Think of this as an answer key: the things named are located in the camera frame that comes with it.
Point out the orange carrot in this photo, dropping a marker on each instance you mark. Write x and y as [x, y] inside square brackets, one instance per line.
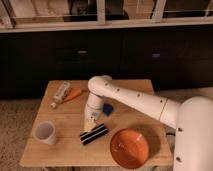
[72, 94]

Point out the white plastic cup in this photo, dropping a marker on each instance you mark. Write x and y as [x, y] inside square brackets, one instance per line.
[45, 132]

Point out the dark cabinet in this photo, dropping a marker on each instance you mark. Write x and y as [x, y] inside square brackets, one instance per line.
[171, 57]

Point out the blue sponge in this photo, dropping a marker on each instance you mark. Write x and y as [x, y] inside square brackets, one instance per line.
[107, 109]

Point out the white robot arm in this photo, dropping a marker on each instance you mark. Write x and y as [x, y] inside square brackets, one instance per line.
[192, 119]

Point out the clear plastic bottle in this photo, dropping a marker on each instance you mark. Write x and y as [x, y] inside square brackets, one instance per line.
[61, 93]

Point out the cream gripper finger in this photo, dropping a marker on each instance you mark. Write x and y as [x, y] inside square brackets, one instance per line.
[89, 124]

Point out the orange bowl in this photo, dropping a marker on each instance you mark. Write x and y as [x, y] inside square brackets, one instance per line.
[129, 149]

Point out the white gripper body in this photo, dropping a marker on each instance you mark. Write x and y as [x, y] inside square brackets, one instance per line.
[93, 107]

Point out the black white striped eraser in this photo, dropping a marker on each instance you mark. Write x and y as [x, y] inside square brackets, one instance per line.
[97, 132]

